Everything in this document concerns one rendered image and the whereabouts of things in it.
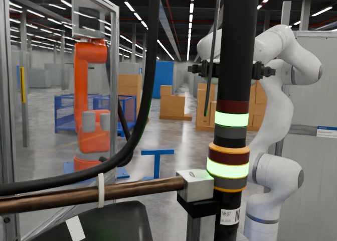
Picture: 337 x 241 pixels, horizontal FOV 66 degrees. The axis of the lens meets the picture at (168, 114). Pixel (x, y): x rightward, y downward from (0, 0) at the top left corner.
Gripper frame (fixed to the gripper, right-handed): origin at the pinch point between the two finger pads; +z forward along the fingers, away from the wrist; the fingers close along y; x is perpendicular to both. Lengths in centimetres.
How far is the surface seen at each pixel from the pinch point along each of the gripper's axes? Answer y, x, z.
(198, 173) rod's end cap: 2.5, -11.2, 21.2
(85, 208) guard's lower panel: 70, -74, -71
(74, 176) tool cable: 12.2, -10.3, 28.1
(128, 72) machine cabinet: 401, 5, -963
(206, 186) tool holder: 1.5, -12.2, 22.0
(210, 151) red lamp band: 1.5, -9.2, 19.9
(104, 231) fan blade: 15.7, -23.8, 15.4
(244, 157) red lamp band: -2.0, -9.4, 20.2
